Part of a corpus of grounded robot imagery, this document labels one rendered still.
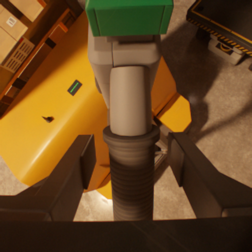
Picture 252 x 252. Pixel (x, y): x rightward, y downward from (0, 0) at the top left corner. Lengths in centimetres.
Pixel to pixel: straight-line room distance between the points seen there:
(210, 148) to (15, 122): 127
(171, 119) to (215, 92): 56
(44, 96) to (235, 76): 138
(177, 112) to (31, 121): 80
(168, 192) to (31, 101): 113
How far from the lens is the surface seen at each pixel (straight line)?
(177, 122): 116
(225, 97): 159
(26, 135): 86
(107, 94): 16
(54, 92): 81
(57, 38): 122
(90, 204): 170
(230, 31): 147
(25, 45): 90
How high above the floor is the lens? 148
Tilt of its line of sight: 69 degrees down
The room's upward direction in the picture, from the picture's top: 57 degrees counter-clockwise
